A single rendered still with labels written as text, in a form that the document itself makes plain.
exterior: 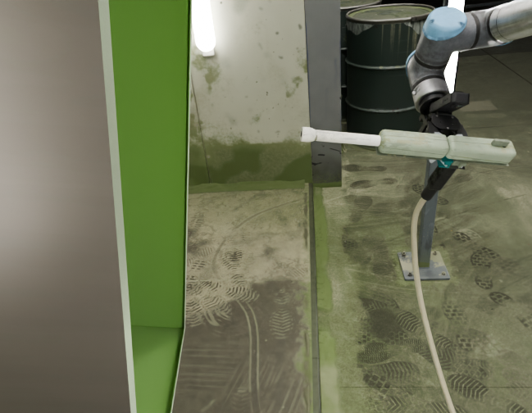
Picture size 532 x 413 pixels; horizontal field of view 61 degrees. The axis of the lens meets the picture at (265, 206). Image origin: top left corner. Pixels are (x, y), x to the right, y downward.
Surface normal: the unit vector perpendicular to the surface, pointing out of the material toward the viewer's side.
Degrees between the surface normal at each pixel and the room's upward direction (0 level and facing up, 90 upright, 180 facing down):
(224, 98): 90
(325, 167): 90
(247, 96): 90
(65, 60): 90
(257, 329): 0
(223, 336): 0
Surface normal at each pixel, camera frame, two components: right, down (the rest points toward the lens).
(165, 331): 0.11, -0.85
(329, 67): -0.07, 0.53
